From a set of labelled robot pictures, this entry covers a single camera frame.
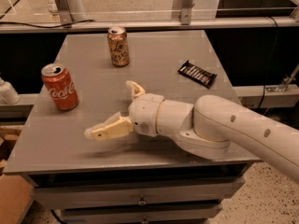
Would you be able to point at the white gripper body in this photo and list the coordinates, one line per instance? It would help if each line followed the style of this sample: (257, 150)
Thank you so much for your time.
(145, 113)

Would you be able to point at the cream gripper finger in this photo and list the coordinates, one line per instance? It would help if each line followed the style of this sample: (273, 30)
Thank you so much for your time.
(135, 89)
(116, 126)

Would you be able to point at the red Coca-Cola can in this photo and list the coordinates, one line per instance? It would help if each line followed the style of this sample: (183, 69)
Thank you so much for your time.
(60, 86)

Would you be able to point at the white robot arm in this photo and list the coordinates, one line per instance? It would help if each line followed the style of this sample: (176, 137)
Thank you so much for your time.
(205, 128)

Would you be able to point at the gold LaCroix can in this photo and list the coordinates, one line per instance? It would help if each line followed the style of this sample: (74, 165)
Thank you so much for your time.
(118, 46)

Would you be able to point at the black snack bar wrapper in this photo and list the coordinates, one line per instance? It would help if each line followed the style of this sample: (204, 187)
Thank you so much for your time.
(197, 74)

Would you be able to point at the upper grey drawer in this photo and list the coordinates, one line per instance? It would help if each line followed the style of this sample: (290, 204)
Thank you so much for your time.
(138, 193)

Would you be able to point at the grey drawer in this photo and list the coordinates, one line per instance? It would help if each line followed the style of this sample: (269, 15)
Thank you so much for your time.
(146, 214)
(138, 193)

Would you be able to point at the lower grey drawer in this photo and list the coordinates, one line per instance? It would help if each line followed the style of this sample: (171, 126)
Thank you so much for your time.
(146, 214)

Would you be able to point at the white pipe fitting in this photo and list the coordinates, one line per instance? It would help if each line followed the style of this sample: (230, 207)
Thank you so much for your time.
(8, 93)

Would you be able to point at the brown cardboard box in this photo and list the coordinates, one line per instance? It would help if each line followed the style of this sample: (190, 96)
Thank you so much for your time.
(15, 198)

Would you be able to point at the grey metal rail frame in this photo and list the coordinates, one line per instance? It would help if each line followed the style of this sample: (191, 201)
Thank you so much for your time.
(11, 27)

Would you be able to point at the metal bracket post right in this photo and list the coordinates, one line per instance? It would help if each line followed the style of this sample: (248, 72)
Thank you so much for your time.
(186, 11)

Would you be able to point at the metal bracket post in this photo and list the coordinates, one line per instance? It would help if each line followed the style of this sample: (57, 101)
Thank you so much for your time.
(186, 11)
(64, 12)

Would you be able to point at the metal bracket post left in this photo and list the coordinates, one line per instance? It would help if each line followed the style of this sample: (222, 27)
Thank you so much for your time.
(64, 12)

